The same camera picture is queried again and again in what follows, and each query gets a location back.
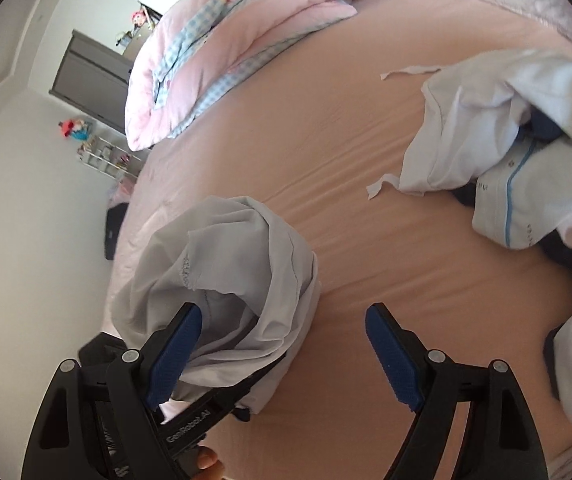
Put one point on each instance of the pile of white clothes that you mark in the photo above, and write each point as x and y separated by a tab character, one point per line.
499	127

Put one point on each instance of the pink checked folded quilt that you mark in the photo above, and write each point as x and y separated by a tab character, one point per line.
202	49

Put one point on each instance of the person's left hand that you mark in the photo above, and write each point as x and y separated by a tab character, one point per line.
209	465

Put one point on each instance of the pink bed sheet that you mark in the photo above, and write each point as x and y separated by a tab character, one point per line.
306	136

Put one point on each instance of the white shirt navy trim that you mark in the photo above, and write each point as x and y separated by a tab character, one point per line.
255	280

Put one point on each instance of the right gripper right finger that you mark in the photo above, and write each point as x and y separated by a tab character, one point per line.
500	439

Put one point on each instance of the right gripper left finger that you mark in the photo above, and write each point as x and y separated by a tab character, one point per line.
67	440

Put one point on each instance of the white wire shelf rack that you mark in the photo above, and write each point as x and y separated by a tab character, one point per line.
109	159

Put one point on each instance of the red plush toy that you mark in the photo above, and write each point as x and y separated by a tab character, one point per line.
76	129

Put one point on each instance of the black bag on floor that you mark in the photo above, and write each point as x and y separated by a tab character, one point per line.
114	220

